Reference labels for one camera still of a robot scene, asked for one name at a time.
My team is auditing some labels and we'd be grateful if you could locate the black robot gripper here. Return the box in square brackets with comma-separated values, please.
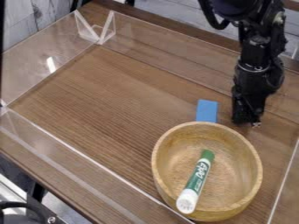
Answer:
[232, 58, 286, 126]

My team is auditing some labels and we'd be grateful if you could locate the blue foam block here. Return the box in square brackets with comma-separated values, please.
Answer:
[196, 100, 219, 123]

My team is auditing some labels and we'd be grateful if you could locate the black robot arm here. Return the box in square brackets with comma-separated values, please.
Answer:
[198, 0, 287, 126]

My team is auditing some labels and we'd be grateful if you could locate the brown wooden bowl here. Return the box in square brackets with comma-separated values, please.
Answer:
[151, 122, 263, 222]

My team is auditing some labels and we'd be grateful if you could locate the green Expo marker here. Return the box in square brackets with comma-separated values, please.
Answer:
[176, 150, 215, 214]

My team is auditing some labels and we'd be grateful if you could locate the clear acrylic tray wall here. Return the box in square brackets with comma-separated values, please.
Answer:
[0, 5, 299, 224]

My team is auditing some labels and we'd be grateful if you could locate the black metal bracket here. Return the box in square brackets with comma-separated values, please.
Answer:
[38, 204, 68, 224]

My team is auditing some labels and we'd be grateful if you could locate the black cable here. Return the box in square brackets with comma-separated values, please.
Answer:
[0, 201, 44, 224]

